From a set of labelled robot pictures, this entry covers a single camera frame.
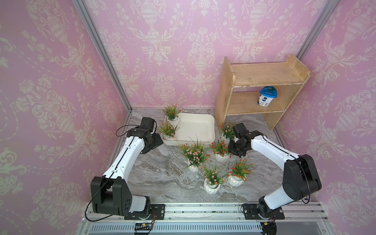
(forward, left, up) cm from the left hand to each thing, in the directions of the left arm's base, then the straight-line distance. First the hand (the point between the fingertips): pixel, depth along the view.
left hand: (157, 144), depth 84 cm
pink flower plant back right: (+9, -42, +1) cm, 43 cm away
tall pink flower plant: (-6, -22, +1) cm, 23 cm away
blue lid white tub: (+25, -65, +18) cm, 72 cm away
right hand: (0, -44, -6) cm, 44 cm away
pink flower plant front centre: (-19, -31, 0) cm, 36 cm away
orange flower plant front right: (-16, -44, -1) cm, 47 cm away
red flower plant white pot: (-3, -37, -1) cm, 37 cm away
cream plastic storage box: (+26, -21, -15) cm, 37 cm away
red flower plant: (+10, -5, 0) cm, 12 cm away
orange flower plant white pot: (+25, -6, +1) cm, 26 cm away
